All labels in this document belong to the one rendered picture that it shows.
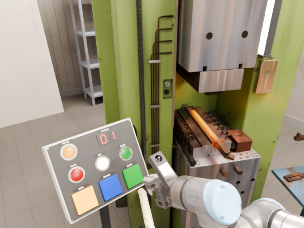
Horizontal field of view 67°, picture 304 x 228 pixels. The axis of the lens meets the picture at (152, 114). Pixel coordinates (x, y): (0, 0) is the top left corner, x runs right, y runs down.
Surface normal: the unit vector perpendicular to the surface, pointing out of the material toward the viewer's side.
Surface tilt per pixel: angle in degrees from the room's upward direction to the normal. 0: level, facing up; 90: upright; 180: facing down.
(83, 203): 60
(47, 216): 0
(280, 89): 90
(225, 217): 55
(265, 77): 90
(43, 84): 79
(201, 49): 90
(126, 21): 90
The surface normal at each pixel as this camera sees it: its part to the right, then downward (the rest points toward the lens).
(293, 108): -0.83, 0.26
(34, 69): 0.55, 0.20
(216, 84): 0.20, 0.45
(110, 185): 0.51, -0.13
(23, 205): -0.01, -0.89
